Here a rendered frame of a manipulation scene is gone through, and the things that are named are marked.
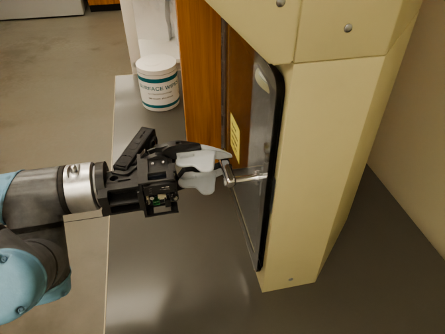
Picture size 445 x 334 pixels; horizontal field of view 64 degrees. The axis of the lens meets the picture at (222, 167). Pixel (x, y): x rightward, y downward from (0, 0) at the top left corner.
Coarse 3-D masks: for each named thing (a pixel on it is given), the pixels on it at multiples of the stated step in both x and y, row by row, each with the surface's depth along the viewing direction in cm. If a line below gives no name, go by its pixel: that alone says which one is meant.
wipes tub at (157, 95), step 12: (144, 60) 114; (156, 60) 114; (168, 60) 115; (144, 72) 110; (156, 72) 110; (168, 72) 111; (144, 84) 113; (156, 84) 112; (168, 84) 114; (144, 96) 117; (156, 96) 115; (168, 96) 116; (156, 108) 118; (168, 108) 119
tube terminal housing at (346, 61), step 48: (336, 0) 35; (384, 0) 36; (336, 48) 38; (384, 48) 39; (288, 96) 41; (336, 96) 42; (384, 96) 54; (288, 144) 46; (336, 144) 47; (288, 192) 52; (336, 192) 54; (288, 240) 59
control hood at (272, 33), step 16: (208, 0) 33; (224, 0) 33; (240, 0) 33; (256, 0) 33; (272, 0) 33; (288, 0) 34; (224, 16) 34; (240, 16) 34; (256, 16) 34; (272, 16) 34; (288, 16) 35; (240, 32) 35; (256, 32) 35; (272, 32) 35; (288, 32) 36; (256, 48) 37; (272, 48) 37; (288, 48) 37
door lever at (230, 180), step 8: (224, 160) 58; (224, 168) 56; (224, 176) 55; (232, 176) 55; (240, 176) 55; (248, 176) 55; (256, 176) 54; (224, 184) 54; (232, 184) 54; (256, 184) 55
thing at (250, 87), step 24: (240, 48) 55; (240, 72) 57; (264, 72) 45; (240, 96) 59; (264, 96) 46; (240, 120) 62; (264, 120) 47; (240, 144) 64; (264, 144) 49; (240, 168) 67; (264, 168) 50; (240, 192) 70; (264, 192) 52; (240, 216) 73; (264, 216) 55
